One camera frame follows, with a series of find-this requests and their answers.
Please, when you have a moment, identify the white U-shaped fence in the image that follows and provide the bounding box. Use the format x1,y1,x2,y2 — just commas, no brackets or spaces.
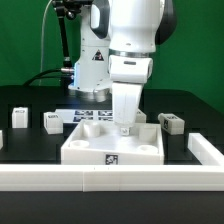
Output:
0,132,224,193

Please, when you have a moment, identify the black camera stand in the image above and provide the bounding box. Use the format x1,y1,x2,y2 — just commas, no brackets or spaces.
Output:
51,0,94,88

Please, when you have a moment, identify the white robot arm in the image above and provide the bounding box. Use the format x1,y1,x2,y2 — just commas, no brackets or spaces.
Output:
69,0,177,135

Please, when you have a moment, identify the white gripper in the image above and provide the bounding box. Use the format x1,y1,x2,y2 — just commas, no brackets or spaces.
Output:
109,55,153,135

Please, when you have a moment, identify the grey thin cable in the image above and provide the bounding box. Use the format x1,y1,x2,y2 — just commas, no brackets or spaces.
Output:
38,0,54,87

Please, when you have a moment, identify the white square tabletop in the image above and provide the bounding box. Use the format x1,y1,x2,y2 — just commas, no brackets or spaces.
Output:
61,120,164,165

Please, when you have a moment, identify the tag marker sheet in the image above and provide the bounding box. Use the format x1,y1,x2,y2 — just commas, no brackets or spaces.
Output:
55,109,113,124

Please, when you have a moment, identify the black cable bundle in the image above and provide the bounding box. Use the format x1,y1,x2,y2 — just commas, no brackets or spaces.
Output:
22,67,75,87

